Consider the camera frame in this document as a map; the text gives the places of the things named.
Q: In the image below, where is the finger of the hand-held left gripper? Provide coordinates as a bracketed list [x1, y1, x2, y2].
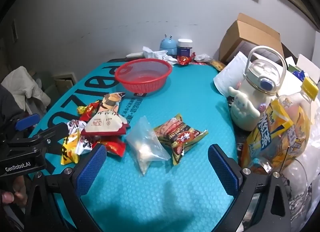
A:
[31, 123, 70, 151]
[14, 113, 41, 131]

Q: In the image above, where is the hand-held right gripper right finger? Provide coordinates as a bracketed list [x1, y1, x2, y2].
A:
[208, 144, 294, 232]

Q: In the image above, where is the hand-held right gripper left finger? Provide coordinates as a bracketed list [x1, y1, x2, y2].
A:
[24, 144, 118, 232]

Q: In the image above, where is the yellow black snack packet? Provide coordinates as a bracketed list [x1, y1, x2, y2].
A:
[61, 132, 82, 165]

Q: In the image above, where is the large white red snack packet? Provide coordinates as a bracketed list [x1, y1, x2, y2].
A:
[81, 110, 131, 137]

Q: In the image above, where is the red green peanut packet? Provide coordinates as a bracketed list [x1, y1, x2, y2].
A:
[153, 113, 209, 166]

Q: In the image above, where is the clear plastic bag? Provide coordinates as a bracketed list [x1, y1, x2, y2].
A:
[125, 116, 171, 176]

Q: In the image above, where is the red plastic basket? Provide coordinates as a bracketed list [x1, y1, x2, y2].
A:
[114, 59, 173, 93]

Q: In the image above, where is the person's left hand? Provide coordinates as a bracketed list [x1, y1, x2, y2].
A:
[0, 171, 28, 207]

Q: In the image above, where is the dark grey cloth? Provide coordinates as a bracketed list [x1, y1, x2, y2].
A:
[0, 85, 27, 125]

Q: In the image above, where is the small white snack packet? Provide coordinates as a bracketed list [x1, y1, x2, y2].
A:
[67, 120, 87, 136]
[77, 135, 97, 155]

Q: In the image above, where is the shiny red snack packet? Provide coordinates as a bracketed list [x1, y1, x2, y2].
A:
[95, 135, 127, 157]

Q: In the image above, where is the white cloth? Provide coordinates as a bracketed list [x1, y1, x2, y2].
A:
[1, 66, 52, 112]

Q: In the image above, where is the green cushion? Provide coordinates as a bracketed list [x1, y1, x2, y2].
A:
[35, 72, 55, 93]

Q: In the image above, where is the beige wooden board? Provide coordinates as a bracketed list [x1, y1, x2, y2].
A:
[52, 72, 77, 92]

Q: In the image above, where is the clear glass cup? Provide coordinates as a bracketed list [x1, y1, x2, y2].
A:
[272, 158, 309, 222]

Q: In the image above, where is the yellow labelled drink bottle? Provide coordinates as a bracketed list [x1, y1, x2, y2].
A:
[241, 77, 320, 175]

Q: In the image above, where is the teal printed table mat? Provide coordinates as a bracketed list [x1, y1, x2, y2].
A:
[27, 57, 240, 232]

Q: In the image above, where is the white plastic bag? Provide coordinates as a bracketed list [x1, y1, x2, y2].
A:
[299, 112, 320, 222]

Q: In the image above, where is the white padded paper sheet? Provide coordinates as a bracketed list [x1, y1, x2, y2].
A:
[213, 51, 250, 97]

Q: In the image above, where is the golden snack packet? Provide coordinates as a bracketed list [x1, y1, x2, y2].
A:
[209, 59, 227, 71]

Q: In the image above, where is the crumpled white wrapper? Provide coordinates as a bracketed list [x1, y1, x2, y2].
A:
[194, 53, 213, 63]

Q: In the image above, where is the white flat box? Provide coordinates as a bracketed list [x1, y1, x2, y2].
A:
[126, 52, 145, 60]

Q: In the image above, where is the red crumpled candy wrapper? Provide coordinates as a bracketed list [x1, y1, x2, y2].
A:
[177, 52, 195, 66]

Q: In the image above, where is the blue jar white lid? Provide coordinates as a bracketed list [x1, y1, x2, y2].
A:
[177, 39, 193, 57]

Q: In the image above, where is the crumpled white tissue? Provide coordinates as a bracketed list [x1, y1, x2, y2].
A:
[142, 46, 177, 63]

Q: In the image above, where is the blue round gadget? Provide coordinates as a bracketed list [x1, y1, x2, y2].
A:
[160, 34, 177, 56]

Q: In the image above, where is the white carton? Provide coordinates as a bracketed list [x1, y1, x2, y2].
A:
[285, 54, 320, 85]

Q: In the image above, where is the brown cardboard box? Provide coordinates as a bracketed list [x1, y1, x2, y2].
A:
[219, 13, 284, 63]

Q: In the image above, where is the cream water bottle with handle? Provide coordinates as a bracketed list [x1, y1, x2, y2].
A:
[229, 45, 287, 131]

